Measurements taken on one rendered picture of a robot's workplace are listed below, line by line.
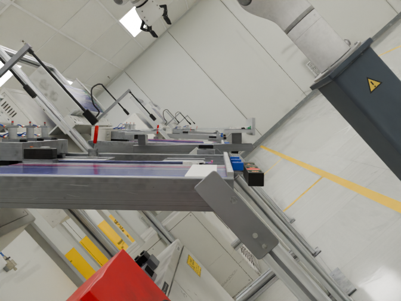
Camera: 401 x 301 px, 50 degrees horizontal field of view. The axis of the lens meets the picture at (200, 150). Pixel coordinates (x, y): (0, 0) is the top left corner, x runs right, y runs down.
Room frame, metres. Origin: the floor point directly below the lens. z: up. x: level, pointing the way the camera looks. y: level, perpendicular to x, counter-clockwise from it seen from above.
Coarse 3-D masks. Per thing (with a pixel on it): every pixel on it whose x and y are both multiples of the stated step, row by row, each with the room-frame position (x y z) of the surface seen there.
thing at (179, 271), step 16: (176, 240) 1.48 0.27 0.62; (160, 256) 1.45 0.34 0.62; (176, 256) 1.33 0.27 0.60; (192, 256) 1.47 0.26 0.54; (160, 272) 1.19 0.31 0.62; (176, 272) 1.21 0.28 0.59; (192, 272) 1.33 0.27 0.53; (208, 272) 1.49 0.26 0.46; (160, 288) 1.03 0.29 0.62; (176, 288) 1.12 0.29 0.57; (192, 288) 1.22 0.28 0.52; (208, 288) 1.35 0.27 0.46
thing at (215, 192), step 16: (0, 96) 1.51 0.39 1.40; (208, 176) 0.74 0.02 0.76; (240, 176) 1.52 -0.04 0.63; (208, 192) 0.74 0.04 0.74; (224, 192) 0.74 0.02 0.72; (224, 208) 0.74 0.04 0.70; (240, 208) 0.74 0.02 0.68; (240, 224) 0.74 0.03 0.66; (256, 224) 0.74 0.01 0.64; (240, 240) 0.74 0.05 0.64; (256, 240) 0.74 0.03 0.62; (272, 240) 0.74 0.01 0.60; (144, 256) 1.31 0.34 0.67; (256, 256) 0.74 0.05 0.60; (272, 272) 1.49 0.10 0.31; (256, 288) 1.50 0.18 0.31
